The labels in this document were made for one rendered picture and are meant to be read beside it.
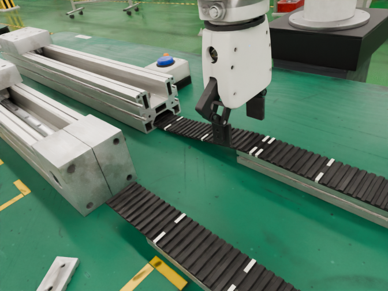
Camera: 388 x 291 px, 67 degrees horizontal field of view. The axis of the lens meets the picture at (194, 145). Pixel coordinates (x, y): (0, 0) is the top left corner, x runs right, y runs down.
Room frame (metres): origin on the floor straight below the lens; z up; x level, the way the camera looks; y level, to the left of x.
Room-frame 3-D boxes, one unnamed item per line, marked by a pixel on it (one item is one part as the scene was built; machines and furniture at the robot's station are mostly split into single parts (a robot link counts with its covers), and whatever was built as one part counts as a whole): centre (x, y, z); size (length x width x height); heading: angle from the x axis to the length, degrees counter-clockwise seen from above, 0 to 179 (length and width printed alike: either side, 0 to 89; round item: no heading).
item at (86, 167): (0.37, 0.16, 0.83); 0.12 x 0.09 x 0.10; 131
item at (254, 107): (0.41, -0.12, 0.86); 0.03 x 0.03 x 0.07; 41
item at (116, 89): (0.82, 0.32, 0.82); 0.80 x 0.10 x 0.09; 41
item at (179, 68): (0.69, 0.04, 0.81); 0.10 x 0.08 x 0.06; 131
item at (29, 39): (1.01, 0.48, 0.87); 0.16 x 0.11 x 0.07; 41
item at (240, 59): (0.38, -0.08, 0.95); 0.10 x 0.07 x 0.11; 131
